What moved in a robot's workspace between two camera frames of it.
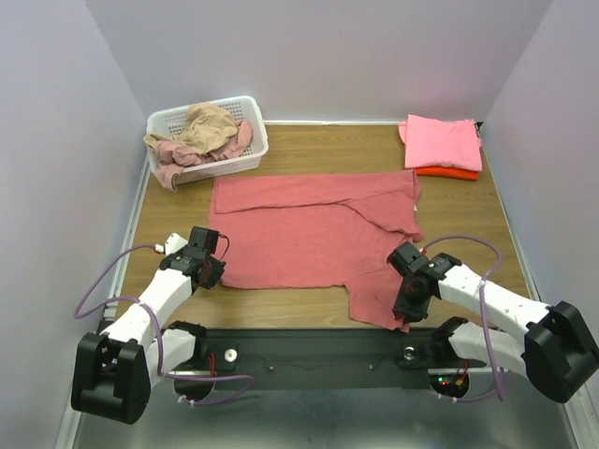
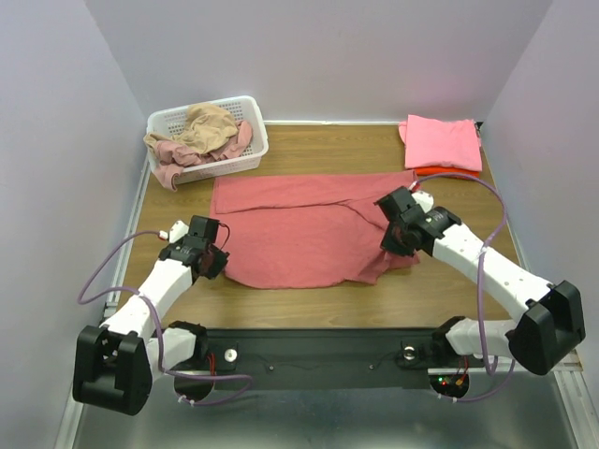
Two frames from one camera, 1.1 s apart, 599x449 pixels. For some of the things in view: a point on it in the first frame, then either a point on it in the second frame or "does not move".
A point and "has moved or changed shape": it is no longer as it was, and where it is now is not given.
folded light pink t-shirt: [430, 142] does not move
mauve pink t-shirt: [173, 157] does not move
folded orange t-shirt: [448, 171] does not move
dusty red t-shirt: [319, 230] has moved or changed shape
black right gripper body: [408, 305] -> [393, 240]
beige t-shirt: [208, 129] does not move
